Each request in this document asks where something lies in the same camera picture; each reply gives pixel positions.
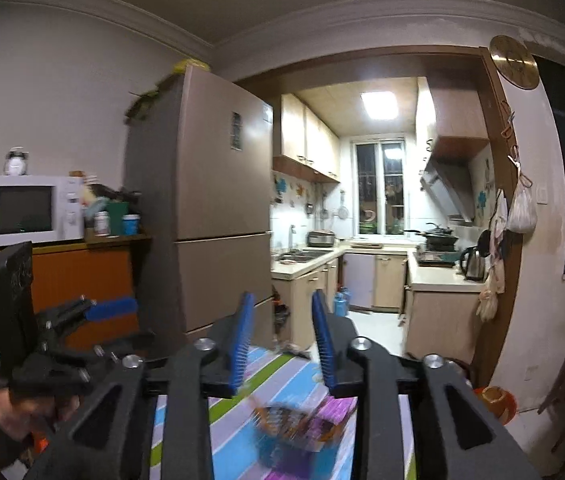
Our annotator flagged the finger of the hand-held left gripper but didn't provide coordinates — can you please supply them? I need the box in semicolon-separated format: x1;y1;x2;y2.
57;330;158;367
36;296;138;343

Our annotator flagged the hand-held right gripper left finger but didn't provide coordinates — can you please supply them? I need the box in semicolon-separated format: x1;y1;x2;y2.
22;290;256;480

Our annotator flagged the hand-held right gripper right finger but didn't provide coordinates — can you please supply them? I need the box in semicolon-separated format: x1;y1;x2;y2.
311;289;531;480

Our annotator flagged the perforated steel utensil holder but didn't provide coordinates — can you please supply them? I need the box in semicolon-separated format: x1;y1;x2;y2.
251;400;358;461

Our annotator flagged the person's left hand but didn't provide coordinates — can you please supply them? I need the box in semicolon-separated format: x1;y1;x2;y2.
0;387;80;453

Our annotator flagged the orange wooden cabinet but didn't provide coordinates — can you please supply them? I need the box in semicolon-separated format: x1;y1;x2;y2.
0;234;153;401

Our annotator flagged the dark bag on floor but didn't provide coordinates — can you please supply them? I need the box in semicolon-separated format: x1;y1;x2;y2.
272;290;291;346

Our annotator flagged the floral striped tablecloth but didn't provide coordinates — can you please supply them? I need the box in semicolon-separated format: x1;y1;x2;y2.
147;342;421;480

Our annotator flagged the sink counter cabinet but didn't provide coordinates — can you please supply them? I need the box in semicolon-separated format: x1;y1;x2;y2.
271;250;343;311

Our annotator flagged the steel kitchen sink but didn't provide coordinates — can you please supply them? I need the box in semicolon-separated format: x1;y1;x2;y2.
275;252;321;266

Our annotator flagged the beige cabinet under window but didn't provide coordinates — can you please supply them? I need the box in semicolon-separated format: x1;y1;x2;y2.
340;250;408;311

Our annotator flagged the green box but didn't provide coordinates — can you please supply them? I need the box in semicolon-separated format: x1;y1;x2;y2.
107;201;129;236

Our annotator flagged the silver toaster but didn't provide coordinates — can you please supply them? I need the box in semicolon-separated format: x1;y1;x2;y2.
307;230;337;249

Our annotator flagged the white microwave oven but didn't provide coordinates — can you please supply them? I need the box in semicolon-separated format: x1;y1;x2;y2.
0;174;86;248

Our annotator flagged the stove counter cabinet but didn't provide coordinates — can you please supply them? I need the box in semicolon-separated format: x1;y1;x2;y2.
405;260;486;361

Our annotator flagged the gas stove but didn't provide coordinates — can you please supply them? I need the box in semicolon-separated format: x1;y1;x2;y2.
414;250;463;267

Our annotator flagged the white alarm clock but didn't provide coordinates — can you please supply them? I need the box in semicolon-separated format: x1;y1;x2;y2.
3;146;29;177

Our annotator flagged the black wok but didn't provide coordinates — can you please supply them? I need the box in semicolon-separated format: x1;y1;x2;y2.
403;223;459;251

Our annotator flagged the beige refrigerator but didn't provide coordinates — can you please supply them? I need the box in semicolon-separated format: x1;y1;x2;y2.
123;62;276;361

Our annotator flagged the kitchen window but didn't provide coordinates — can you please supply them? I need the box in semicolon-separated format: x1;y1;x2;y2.
350;135;407;238

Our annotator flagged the steel electric kettle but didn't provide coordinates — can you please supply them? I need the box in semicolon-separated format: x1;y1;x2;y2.
460;245;488;282

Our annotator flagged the hanging beige cloth bag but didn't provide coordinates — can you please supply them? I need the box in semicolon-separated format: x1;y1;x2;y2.
477;255;506;323

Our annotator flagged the orange pumpkin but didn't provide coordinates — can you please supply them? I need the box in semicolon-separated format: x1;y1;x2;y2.
477;386;518;423

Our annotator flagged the steel range hood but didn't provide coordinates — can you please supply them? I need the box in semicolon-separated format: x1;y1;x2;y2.
420;156;476;223

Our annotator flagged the hanging white cloth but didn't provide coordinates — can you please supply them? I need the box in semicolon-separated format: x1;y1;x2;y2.
493;189;509;241

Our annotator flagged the white hanging plastic bag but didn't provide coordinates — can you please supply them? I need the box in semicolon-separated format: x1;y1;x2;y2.
507;172;537;235

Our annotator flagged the ceiling light panel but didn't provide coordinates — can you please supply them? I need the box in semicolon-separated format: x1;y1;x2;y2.
360;91;398;120

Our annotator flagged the beige cabinet above hood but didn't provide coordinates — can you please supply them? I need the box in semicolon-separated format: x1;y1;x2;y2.
415;77;491;163

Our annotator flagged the long beige wall cabinet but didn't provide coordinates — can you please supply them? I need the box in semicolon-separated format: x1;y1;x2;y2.
272;92;342;184

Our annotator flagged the brown wooden door frame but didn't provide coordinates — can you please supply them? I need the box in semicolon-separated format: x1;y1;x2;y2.
235;45;523;386

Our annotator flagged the round gold wall clock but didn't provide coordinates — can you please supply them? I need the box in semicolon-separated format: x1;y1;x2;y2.
489;35;539;91

